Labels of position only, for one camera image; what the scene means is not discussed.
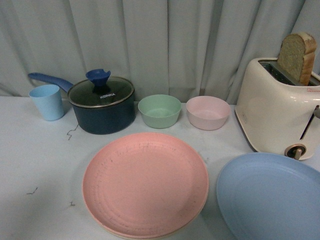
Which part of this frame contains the pink plate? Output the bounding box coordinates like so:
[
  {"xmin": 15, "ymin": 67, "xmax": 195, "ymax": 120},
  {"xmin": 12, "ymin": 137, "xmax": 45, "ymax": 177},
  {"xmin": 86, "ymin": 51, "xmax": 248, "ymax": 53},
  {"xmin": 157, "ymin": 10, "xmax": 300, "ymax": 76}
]
[{"xmin": 82, "ymin": 132, "xmax": 209, "ymax": 240}]

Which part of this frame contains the light blue plate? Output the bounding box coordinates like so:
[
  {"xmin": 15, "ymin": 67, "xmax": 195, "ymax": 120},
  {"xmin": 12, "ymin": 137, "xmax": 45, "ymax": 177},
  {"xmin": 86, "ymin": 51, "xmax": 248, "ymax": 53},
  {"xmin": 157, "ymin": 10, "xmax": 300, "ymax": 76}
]
[{"xmin": 216, "ymin": 153, "xmax": 320, "ymax": 240}]

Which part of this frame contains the green bowl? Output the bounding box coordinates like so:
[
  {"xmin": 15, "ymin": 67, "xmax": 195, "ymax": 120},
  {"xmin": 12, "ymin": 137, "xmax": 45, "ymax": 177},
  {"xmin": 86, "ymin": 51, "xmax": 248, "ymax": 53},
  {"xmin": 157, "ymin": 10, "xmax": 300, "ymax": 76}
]
[{"xmin": 138, "ymin": 94, "xmax": 182, "ymax": 129}]

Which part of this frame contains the pink bowl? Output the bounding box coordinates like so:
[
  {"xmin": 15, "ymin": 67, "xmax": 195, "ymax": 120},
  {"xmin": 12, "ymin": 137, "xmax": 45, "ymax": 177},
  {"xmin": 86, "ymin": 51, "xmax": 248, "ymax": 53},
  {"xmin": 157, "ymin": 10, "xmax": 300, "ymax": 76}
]
[{"xmin": 186, "ymin": 96, "xmax": 231, "ymax": 131}]

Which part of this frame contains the dark blue saucepan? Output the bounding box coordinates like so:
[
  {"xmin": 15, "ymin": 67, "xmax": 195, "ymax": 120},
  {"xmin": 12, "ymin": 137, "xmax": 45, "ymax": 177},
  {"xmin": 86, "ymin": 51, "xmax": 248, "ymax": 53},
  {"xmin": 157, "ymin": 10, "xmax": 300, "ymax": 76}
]
[{"xmin": 28, "ymin": 72, "xmax": 136, "ymax": 135}]

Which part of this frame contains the glass pot lid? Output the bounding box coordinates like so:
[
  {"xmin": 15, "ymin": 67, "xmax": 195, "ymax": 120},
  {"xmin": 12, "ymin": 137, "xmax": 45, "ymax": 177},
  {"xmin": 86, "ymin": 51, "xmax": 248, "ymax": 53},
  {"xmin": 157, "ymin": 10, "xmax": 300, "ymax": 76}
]
[{"xmin": 68, "ymin": 69, "xmax": 134, "ymax": 108}]

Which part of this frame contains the grey curtain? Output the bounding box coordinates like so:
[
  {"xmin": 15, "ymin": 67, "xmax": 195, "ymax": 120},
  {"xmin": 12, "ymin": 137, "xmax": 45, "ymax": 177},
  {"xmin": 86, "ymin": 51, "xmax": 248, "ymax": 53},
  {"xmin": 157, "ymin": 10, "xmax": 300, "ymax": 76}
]
[{"xmin": 0, "ymin": 0, "xmax": 320, "ymax": 104}]

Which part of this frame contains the light blue cup left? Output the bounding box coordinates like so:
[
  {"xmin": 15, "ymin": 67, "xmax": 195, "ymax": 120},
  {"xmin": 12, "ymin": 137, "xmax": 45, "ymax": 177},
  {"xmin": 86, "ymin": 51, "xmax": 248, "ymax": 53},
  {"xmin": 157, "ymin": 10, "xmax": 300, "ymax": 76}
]
[{"xmin": 29, "ymin": 84, "xmax": 65, "ymax": 121}]

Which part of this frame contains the cream toaster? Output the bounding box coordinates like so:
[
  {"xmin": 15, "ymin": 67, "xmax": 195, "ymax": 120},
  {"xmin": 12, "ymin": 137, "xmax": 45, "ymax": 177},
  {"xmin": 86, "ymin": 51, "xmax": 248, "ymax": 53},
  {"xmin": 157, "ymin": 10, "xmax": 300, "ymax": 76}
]
[{"xmin": 235, "ymin": 58, "xmax": 320, "ymax": 161}]

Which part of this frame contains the bread slice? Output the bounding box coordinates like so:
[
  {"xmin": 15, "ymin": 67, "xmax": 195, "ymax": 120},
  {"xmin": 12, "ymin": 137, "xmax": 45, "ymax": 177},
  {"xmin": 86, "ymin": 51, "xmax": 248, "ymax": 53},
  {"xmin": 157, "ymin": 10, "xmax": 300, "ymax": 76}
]
[{"xmin": 277, "ymin": 32, "xmax": 317, "ymax": 86}]

